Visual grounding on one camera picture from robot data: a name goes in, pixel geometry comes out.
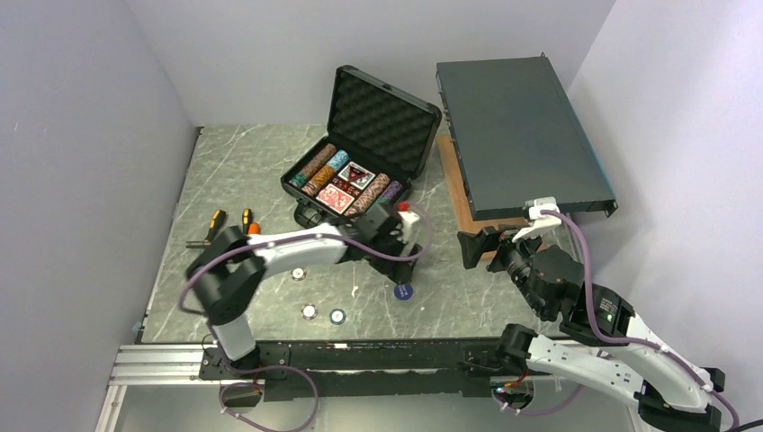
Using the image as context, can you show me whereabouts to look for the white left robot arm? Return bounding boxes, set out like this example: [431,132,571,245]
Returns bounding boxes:
[179,202,425,378]

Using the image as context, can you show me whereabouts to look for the light blue chip stack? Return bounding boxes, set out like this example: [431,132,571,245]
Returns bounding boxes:
[327,150,350,172]

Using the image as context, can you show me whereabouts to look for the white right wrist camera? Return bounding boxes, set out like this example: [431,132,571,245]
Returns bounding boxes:
[512,197,561,243]

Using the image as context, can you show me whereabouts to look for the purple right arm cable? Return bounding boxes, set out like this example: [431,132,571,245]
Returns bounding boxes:
[539,210,741,432]

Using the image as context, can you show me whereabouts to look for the grey metal pipe fitting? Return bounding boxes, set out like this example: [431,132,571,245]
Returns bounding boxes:
[185,240,210,248]

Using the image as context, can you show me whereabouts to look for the blue playing card deck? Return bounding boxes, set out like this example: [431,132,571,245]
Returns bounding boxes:
[337,161,377,192]

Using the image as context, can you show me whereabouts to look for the orange black handled screwdriver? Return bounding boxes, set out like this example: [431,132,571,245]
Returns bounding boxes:
[241,208,261,235]

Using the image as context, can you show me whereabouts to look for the orange yellow chip stack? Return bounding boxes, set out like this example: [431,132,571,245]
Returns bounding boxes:
[301,164,336,196]

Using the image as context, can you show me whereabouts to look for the red die in case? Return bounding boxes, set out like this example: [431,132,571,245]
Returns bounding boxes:
[331,176,363,198]

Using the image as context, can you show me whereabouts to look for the brown blue chip row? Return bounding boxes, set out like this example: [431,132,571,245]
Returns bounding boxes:
[344,173,390,216]

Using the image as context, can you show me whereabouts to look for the red playing card deck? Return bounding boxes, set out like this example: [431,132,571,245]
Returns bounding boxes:
[317,184,355,214]

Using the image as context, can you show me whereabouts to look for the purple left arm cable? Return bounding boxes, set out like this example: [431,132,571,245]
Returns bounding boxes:
[178,202,435,432]

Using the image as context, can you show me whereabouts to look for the brown grey chip row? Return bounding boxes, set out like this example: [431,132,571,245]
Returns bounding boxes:
[289,144,337,188]

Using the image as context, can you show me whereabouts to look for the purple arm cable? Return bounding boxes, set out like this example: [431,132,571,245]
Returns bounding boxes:
[539,210,741,432]
[178,202,435,432]

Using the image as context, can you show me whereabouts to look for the dark teal rack server box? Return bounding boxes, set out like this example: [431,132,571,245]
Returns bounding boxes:
[435,55,618,221]

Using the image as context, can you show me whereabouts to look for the teal poker chip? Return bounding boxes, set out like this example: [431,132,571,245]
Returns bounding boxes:
[329,309,346,325]

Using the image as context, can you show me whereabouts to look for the black yellow handled screwdriver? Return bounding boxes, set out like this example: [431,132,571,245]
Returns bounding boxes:
[204,209,228,242]

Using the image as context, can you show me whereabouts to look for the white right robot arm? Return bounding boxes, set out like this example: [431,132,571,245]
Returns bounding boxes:
[457,226,725,431]

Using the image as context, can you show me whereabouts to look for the white brown poker chip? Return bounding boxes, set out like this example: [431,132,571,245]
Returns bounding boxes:
[301,304,318,320]
[291,268,307,281]

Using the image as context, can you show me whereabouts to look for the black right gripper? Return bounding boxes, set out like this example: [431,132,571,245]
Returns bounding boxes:
[456,221,549,317]

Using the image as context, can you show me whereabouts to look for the blue small blind button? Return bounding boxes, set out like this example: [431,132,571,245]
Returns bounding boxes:
[393,283,414,301]

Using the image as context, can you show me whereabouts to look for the black poker set case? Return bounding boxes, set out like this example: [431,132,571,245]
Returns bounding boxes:
[281,65,443,228]

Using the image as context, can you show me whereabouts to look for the wooden board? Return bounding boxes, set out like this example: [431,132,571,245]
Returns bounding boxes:
[435,135,525,233]

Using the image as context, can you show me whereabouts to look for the purple chip stack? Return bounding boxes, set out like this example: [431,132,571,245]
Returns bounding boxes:
[379,181,403,203]

